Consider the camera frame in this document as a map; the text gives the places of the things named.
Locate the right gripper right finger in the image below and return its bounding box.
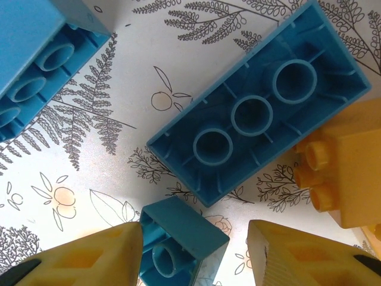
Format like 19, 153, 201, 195
248, 219, 381, 286

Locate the yellow lego brick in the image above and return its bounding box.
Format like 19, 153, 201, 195
361, 222, 381, 250
293, 100, 381, 231

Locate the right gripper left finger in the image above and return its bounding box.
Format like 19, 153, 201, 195
0, 222, 143, 286

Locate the blue lego brick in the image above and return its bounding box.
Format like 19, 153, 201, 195
145, 0, 373, 207
138, 195, 230, 286
0, 0, 113, 143

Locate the floral patterned table cover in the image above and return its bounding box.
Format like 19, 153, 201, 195
0, 0, 381, 286

